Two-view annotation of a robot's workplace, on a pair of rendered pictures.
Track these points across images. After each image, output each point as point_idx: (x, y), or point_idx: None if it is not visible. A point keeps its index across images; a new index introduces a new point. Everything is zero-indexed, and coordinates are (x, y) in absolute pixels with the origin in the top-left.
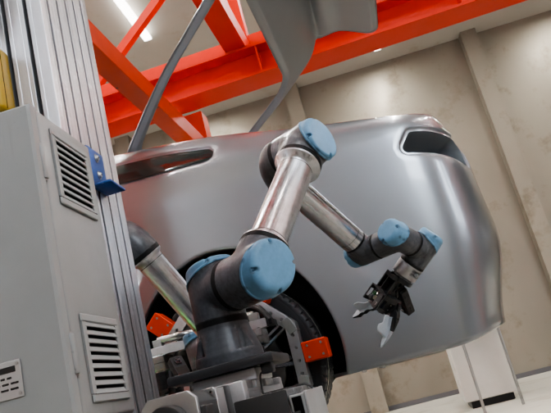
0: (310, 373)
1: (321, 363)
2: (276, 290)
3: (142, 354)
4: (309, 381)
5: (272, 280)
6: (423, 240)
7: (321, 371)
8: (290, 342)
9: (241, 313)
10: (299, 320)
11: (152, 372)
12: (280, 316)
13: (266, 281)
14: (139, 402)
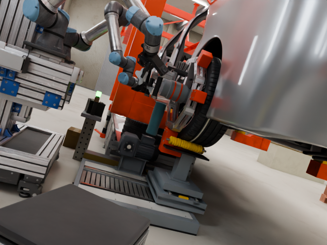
0: (193, 107)
1: (202, 106)
2: (26, 16)
3: (23, 32)
4: (185, 109)
5: (25, 12)
6: (142, 23)
7: (200, 110)
8: (191, 87)
9: (47, 29)
10: (208, 81)
11: (27, 40)
12: (195, 73)
13: (23, 11)
14: (9, 43)
